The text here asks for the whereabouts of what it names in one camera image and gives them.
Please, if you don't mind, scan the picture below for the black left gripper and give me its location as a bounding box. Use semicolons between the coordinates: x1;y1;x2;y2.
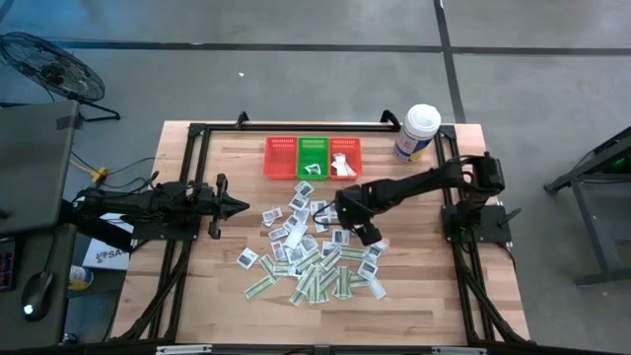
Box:
195;173;250;242

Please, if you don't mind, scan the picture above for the dark grey desk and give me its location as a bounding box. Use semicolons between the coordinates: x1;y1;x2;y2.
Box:
0;224;78;352

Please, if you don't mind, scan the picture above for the white wipes canister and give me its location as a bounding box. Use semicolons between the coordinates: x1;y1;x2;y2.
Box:
392;103;443;165

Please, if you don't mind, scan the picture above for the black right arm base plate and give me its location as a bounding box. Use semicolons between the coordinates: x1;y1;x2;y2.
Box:
441;204;524;246

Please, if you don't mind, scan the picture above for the grey desk panel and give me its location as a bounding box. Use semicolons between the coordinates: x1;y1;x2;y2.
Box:
0;101;82;236

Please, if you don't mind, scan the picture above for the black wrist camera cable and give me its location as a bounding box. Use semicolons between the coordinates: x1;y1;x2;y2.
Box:
312;200;346;230

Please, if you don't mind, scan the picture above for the black computer mouse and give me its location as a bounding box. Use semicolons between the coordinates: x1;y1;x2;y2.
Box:
20;270;56;323

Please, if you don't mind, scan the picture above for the black metal cart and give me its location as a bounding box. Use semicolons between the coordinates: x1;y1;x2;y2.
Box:
543;126;631;288

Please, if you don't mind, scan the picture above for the black aluminium rig frame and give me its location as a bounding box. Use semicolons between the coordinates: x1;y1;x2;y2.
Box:
110;110;531;355

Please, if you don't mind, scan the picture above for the orange plastic basket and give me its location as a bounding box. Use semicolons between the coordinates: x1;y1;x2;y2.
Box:
327;136;364;181
262;136;300;180

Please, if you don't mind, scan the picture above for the black keyboard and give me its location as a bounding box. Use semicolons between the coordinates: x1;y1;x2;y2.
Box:
0;237;18;293

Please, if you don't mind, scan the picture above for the green plastic basket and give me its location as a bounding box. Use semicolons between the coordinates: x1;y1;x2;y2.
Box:
296;136;330;181

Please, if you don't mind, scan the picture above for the yellow blue can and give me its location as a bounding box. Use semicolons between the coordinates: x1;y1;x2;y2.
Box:
68;264;96;292

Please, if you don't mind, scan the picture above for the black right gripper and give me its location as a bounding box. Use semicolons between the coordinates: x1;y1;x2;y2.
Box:
334;186;385;247

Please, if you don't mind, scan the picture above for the white printed box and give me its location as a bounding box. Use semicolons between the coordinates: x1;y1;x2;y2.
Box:
81;212;135;272

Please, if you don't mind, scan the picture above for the black floor fan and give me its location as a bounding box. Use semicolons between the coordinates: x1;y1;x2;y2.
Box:
0;31;121;122

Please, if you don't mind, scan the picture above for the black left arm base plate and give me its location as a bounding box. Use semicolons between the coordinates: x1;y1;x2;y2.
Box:
131;216;201;244

